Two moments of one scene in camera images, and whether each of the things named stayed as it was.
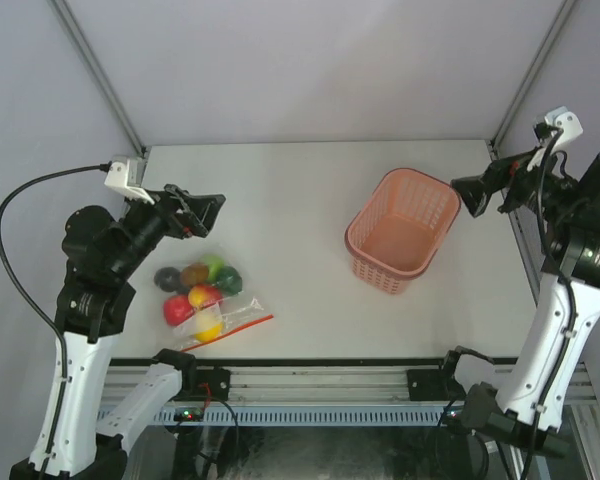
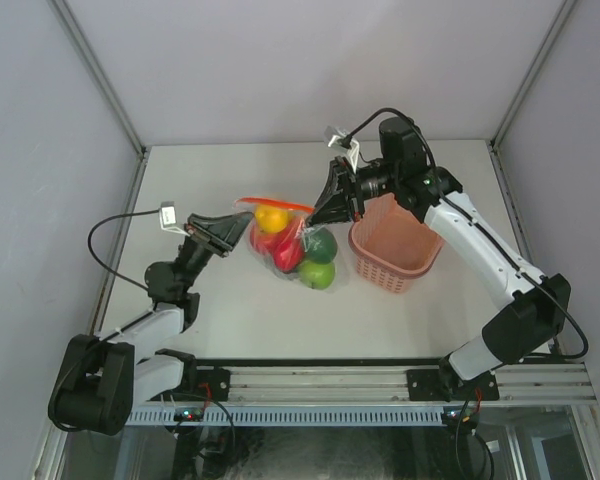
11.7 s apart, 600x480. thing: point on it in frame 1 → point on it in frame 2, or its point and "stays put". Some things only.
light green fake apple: (215, 263) → (317, 275)
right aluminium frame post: (531, 73) stays put
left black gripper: (198, 215) → (217, 235)
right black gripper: (498, 173) → (333, 205)
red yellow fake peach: (203, 295) → (267, 243)
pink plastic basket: (393, 235) stays put
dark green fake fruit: (229, 280) → (320, 245)
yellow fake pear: (208, 325) → (271, 218)
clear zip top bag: (204, 301) → (281, 239)
